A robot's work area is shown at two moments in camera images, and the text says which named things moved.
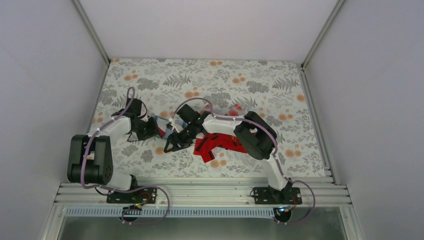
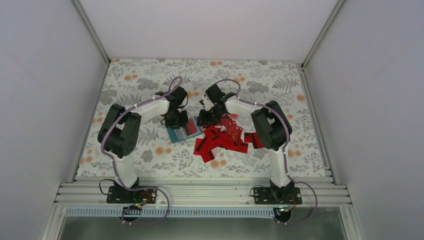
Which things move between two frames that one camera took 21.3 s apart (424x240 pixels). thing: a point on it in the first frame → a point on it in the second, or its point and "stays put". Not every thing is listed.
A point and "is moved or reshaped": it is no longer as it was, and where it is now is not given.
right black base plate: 289,195 stays put
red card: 161,132 is moved or reshaped
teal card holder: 163,130 is moved or reshaped
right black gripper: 176,146 → 205,120
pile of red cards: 204,146 stays put
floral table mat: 184,115 stays put
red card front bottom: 207,155 stays put
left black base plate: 143,196 stays put
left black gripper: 153,131 → 182,123
